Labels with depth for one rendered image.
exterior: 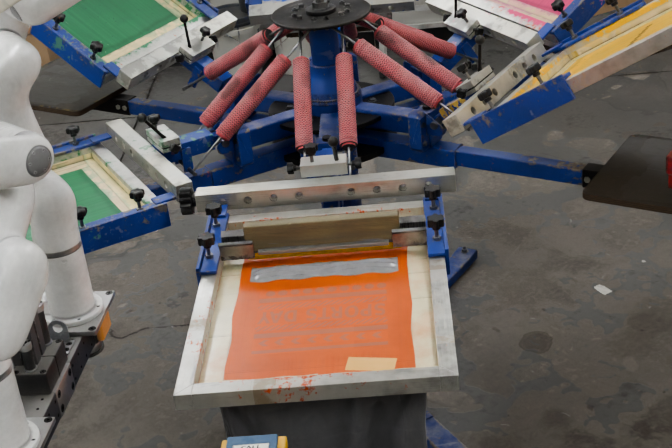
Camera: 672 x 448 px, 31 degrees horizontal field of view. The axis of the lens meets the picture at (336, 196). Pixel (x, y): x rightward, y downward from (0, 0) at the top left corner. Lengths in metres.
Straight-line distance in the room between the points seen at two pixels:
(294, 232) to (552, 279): 1.91
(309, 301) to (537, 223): 2.39
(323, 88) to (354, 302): 1.02
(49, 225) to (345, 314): 0.72
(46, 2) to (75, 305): 0.63
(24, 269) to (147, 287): 2.96
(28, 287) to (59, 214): 0.44
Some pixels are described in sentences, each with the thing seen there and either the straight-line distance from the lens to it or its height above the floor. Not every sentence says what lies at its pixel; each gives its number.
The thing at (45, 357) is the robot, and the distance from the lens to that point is 2.43.
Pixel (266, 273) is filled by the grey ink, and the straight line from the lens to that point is 2.98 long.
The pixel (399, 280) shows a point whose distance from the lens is 2.90.
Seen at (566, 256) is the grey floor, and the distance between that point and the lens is 4.89.
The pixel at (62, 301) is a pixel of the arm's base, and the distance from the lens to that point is 2.57.
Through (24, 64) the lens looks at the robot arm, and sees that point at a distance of 2.34.
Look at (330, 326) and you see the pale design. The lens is 2.76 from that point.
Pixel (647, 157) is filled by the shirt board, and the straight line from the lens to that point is 3.46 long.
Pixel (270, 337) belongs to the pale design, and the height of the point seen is 0.96.
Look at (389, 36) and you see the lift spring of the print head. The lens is 3.64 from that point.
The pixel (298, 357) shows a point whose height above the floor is 0.96.
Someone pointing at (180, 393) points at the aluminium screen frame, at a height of 0.99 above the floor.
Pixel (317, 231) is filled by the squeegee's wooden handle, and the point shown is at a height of 1.03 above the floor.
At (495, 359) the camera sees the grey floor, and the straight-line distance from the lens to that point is 4.29.
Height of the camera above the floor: 2.44
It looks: 26 degrees down
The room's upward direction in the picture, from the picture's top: 6 degrees counter-clockwise
